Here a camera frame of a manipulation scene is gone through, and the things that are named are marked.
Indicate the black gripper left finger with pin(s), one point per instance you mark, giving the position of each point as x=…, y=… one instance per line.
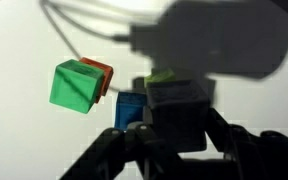
x=106, y=157

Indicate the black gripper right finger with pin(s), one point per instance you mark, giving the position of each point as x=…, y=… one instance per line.
x=263, y=157

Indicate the grey block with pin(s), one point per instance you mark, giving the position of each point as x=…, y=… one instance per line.
x=179, y=110

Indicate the blue block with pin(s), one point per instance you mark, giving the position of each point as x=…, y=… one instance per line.
x=129, y=108

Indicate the lime yellow-green block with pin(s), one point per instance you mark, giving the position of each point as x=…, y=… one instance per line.
x=160, y=76

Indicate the orange block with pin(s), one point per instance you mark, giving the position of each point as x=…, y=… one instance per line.
x=107, y=75

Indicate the green block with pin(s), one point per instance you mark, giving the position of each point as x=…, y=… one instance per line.
x=75, y=85

